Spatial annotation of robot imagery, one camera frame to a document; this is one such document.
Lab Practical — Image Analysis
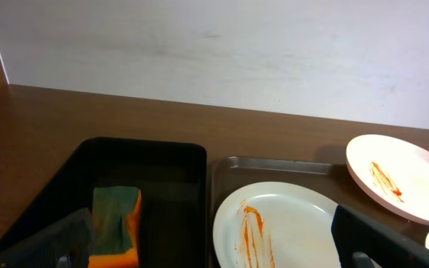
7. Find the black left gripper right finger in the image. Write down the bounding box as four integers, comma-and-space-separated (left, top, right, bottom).
331, 205, 429, 268

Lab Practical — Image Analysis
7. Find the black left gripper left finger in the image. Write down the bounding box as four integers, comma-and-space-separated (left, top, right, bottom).
0, 208, 95, 268

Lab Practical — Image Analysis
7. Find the orange green scrub sponge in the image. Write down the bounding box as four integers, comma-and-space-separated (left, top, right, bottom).
88, 186, 142, 268

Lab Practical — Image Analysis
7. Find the pink plate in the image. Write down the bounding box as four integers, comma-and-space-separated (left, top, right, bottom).
346, 134, 429, 225

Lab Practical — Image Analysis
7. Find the black plastic tray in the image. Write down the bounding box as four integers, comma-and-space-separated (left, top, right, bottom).
0, 137, 207, 268

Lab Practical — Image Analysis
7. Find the brown serving tray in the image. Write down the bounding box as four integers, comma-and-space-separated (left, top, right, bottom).
210, 157, 429, 267

